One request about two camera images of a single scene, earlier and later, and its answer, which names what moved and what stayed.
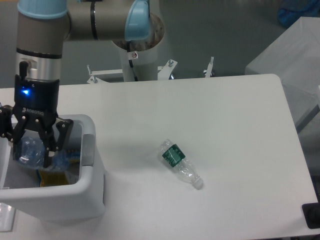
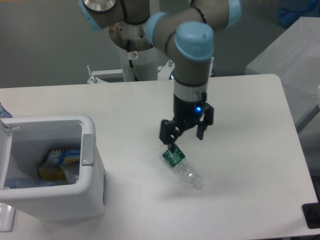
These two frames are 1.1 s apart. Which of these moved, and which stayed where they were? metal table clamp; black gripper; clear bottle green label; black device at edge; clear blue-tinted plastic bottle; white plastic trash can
Moved: clear blue-tinted plastic bottle; black gripper
Stayed: white plastic trash can; clear bottle green label; black device at edge; metal table clamp
